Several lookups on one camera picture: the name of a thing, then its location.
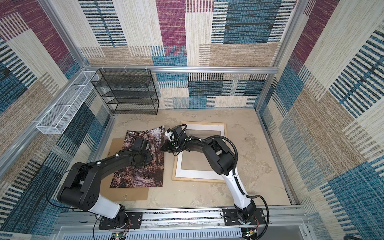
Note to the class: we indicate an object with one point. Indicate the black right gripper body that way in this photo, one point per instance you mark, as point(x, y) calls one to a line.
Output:
point(175, 145)

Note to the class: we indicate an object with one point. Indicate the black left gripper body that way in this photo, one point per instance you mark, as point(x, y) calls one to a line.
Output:
point(147, 157)

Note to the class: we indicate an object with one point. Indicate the autumn forest photo print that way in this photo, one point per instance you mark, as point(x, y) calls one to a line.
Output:
point(150, 175)

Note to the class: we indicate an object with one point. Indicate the light wooden picture frame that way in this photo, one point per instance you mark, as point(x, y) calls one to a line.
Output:
point(177, 179)

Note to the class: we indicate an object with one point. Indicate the white photo mat board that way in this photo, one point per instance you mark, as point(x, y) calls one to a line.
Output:
point(195, 174)

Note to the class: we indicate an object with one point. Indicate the brown cardboard backing board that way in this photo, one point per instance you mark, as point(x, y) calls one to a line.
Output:
point(123, 194)

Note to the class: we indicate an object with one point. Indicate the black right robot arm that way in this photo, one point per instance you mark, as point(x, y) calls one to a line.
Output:
point(222, 156)

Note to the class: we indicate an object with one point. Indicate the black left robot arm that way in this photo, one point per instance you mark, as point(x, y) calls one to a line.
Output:
point(81, 188)

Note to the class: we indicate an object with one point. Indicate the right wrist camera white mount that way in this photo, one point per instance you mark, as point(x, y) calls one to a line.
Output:
point(170, 135)

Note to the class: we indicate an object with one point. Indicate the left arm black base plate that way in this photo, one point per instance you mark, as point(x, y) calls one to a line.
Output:
point(135, 219)

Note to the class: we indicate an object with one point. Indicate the black wire mesh shelf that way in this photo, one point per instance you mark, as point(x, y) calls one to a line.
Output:
point(127, 91)

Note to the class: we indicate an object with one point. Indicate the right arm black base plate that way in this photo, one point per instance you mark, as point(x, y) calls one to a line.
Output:
point(231, 217)

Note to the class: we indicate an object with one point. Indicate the white wire mesh basket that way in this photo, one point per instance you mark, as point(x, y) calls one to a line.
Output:
point(59, 116)

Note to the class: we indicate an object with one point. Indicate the aluminium mounting rail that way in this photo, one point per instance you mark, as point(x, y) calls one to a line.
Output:
point(283, 223)

